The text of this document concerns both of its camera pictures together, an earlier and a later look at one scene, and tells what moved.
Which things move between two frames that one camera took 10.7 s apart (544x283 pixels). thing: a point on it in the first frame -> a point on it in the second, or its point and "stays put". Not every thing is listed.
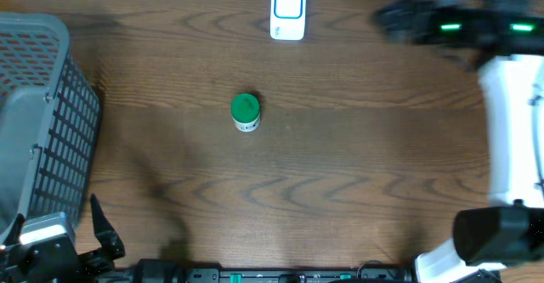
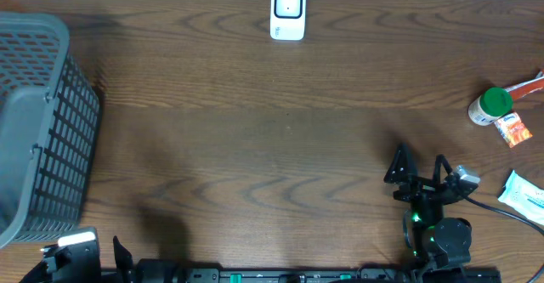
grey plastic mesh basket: x=49 y=120 stays put
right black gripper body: x=426 y=24 -> x=421 y=188
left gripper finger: x=104 y=230 -> x=122 y=257
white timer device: x=288 y=11 stays put
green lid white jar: x=246 y=112 -> x=485 y=108
